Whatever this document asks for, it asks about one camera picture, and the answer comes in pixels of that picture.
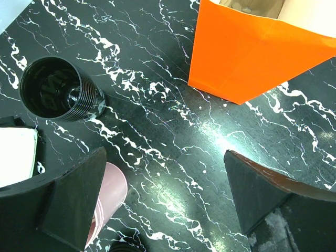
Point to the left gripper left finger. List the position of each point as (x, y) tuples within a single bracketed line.
[(53, 211)]

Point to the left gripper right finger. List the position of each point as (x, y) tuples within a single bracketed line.
[(278, 213)]

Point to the black coffee cup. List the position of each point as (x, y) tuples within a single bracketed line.
[(53, 88)]

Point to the orange paper bag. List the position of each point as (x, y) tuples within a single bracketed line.
[(238, 56)]

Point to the pulp cup carrier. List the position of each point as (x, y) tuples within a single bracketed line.
[(264, 8)]

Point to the pink straw holder cup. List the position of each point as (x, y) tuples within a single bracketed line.
[(113, 191)]

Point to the white napkin stack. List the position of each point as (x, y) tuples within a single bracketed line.
[(18, 153)]

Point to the black cup lid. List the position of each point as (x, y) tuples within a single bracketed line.
[(123, 247)]

